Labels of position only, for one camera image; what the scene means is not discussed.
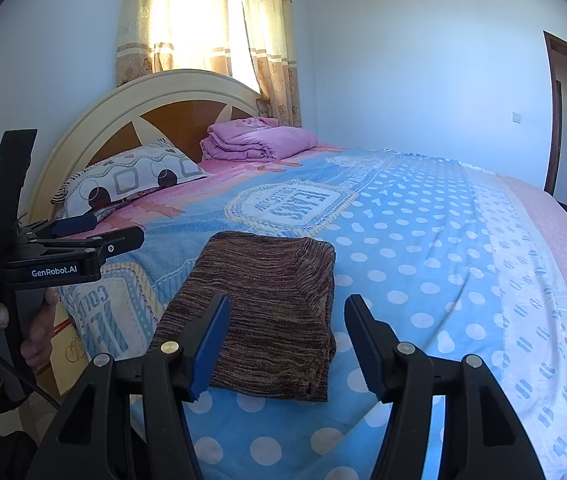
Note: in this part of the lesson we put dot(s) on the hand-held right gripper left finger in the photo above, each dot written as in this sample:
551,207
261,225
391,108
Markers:
211,345

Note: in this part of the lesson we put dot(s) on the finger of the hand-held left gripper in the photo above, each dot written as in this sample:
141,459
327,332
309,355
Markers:
123,241
75,225

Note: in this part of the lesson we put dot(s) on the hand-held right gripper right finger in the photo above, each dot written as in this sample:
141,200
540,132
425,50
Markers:
368,350

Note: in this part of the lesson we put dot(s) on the brown knitted sweater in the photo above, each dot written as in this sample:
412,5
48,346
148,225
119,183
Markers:
273,285

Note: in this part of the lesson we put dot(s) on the person's left hand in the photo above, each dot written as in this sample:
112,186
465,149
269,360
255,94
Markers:
38,335

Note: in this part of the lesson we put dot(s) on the white patterned pillow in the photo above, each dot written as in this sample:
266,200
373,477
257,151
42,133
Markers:
128,180

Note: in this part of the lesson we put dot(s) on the blue pink printed bed sheet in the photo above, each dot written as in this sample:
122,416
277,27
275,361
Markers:
413,260

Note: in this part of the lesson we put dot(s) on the cream wooden bed headboard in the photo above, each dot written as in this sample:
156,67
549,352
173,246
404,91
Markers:
113,105

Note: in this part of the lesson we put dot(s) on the folded pink blanket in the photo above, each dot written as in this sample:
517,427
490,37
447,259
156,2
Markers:
263,142

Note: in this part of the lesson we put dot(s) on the beige patterned curtain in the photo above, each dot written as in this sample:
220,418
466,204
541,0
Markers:
273,35
173,20

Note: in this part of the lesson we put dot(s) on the bright window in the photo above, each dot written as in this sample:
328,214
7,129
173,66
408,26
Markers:
238,35

